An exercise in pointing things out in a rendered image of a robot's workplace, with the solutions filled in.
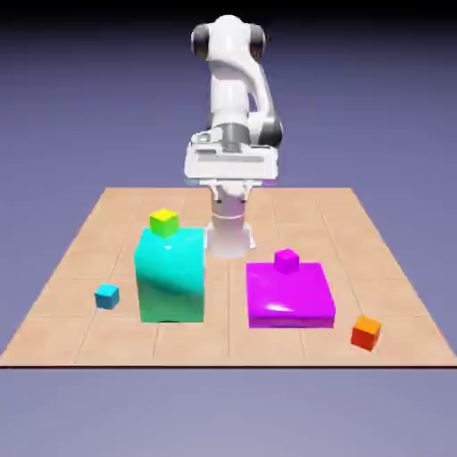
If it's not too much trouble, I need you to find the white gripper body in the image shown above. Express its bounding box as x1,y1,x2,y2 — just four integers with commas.
183,141,280,187

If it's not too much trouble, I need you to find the small yellow cube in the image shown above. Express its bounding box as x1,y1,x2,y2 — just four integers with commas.
149,208,179,239

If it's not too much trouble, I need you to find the small magenta cube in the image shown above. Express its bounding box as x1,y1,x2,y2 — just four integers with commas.
273,248,301,275

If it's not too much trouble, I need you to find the small blue cube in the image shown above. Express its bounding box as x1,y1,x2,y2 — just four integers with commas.
94,283,120,311

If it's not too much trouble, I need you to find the small orange cube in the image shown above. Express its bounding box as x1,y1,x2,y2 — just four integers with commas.
350,315,382,353

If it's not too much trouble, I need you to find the large cyan box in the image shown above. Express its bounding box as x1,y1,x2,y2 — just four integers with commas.
133,227,205,323

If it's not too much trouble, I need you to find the large magenta box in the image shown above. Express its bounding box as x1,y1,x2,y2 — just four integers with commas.
245,262,337,329

